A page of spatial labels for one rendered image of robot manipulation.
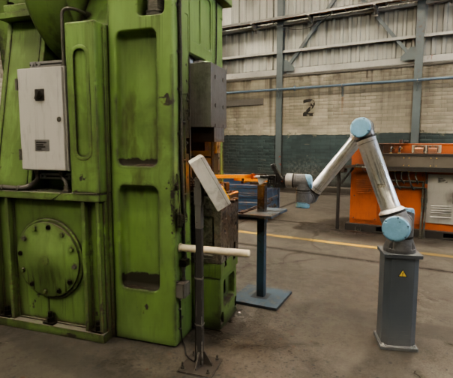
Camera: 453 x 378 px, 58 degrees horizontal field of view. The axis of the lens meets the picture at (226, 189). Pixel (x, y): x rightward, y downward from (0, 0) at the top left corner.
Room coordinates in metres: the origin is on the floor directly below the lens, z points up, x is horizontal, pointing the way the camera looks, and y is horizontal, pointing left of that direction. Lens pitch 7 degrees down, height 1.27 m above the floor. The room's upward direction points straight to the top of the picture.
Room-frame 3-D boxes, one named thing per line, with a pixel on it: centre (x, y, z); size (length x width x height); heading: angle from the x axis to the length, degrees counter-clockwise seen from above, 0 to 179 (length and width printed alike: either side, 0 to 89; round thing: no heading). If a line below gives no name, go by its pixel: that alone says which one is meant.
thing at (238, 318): (2.72, 0.00, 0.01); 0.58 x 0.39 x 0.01; 161
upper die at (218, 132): (2.80, 0.25, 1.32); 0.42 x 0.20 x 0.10; 71
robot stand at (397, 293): (2.45, -1.07, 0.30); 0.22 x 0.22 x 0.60; 81
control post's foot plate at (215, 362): (2.18, 0.15, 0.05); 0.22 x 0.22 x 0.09; 71
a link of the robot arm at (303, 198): (2.59, -0.50, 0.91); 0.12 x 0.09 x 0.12; 151
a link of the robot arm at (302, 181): (2.58, -0.49, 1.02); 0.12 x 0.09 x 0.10; 71
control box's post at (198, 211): (2.18, 0.15, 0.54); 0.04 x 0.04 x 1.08; 71
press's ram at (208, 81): (2.84, 0.23, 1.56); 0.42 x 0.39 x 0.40; 71
